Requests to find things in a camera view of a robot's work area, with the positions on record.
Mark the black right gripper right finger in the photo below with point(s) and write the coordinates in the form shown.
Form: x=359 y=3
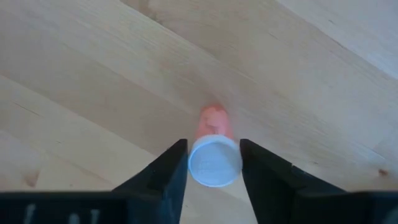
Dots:
x=270 y=186

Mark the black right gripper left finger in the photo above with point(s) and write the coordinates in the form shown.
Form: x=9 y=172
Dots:
x=161 y=186

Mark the small red pill bottle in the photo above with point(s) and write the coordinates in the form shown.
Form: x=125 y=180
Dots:
x=214 y=161

